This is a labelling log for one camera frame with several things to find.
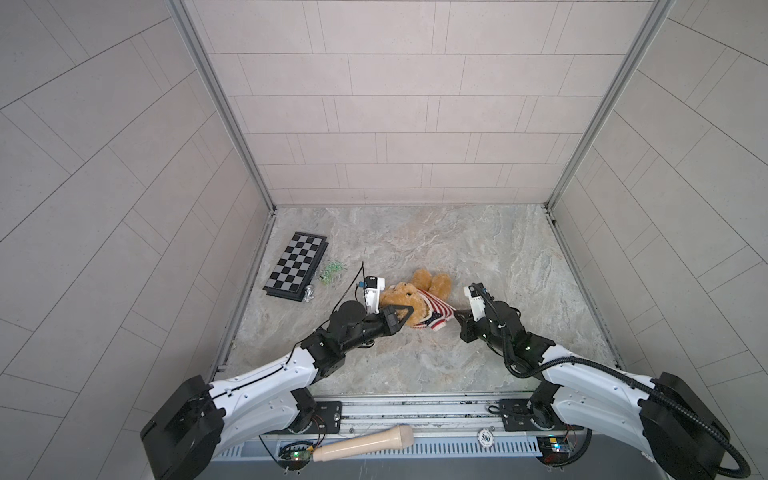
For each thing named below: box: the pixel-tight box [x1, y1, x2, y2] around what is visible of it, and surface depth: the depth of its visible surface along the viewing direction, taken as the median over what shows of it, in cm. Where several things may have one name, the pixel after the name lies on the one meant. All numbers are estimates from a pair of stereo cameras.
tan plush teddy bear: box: [380, 268, 451, 327], surface depth 77 cm
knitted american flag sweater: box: [413, 288, 457, 331], surface depth 80 cm
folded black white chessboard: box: [262, 231, 329, 302], surface depth 96 cm
